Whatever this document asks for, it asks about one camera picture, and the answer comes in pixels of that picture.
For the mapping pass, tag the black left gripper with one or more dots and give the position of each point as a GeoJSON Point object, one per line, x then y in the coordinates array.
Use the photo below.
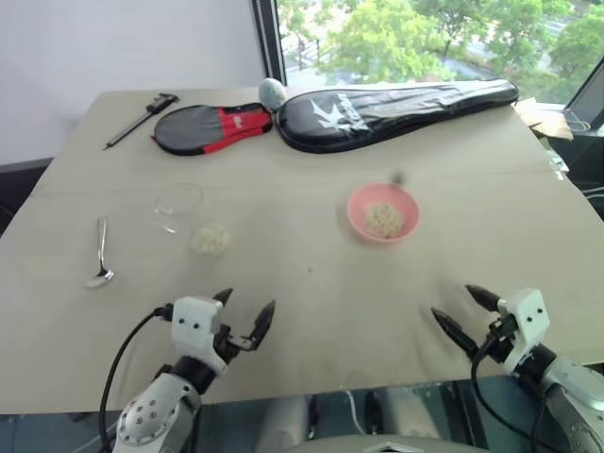
{"type": "Point", "coordinates": [230, 343]}

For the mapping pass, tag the red and black racket cover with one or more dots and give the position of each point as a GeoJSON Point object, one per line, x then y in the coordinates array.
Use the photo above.
{"type": "Point", "coordinates": [198, 129]}

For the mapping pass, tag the brown cardboard piece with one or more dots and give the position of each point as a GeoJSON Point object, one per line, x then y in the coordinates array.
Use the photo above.
{"type": "Point", "coordinates": [545, 118]}

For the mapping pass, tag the grey speckled egg-shaped ball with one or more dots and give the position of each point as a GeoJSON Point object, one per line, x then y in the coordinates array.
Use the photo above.
{"type": "Point", "coordinates": [272, 93]}

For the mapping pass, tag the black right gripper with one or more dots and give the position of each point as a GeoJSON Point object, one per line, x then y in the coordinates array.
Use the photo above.
{"type": "Point", "coordinates": [501, 347]}

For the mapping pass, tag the metal spoon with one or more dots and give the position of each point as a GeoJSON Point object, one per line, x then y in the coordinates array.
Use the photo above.
{"type": "Point", "coordinates": [101, 257]}

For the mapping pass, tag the long black racket cover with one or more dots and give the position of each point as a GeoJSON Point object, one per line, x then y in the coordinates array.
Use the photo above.
{"type": "Point", "coordinates": [377, 113]}

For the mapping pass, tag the beige table cover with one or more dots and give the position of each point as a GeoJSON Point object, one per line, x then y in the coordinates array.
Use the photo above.
{"type": "Point", "coordinates": [302, 283]}

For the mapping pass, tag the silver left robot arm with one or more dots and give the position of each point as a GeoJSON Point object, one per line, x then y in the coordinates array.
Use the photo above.
{"type": "Point", "coordinates": [151, 410]}

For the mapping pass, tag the black vernier caliper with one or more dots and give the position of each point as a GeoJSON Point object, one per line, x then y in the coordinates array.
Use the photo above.
{"type": "Point", "coordinates": [137, 122]}

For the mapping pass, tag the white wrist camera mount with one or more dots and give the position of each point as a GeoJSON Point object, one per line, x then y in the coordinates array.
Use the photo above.
{"type": "Point", "coordinates": [193, 330]}
{"type": "Point", "coordinates": [526, 321]}

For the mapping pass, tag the clear drinking glass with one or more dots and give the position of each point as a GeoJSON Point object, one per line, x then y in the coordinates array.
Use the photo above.
{"type": "Point", "coordinates": [178, 205]}

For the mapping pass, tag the pink bowl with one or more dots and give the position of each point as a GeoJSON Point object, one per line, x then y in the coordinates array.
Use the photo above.
{"type": "Point", "coordinates": [361, 212]}

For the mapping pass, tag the silver robot torso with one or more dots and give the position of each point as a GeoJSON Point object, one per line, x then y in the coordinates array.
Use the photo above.
{"type": "Point", "coordinates": [387, 444]}

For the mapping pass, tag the black window frame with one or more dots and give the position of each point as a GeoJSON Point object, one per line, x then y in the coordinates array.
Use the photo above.
{"type": "Point", "coordinates": [270, 42]}

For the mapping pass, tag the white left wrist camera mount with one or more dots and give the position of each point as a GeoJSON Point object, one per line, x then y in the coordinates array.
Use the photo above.
{"type": "Point", "coordinates": [193, 330]}

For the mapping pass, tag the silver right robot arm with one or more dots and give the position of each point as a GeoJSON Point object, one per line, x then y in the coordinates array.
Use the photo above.
{"type": "Point", "coordinates": [566, 401]}

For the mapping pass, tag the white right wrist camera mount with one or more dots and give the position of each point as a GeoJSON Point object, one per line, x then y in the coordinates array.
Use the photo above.
{"type": "Point", "coordinates": [526, 321]}

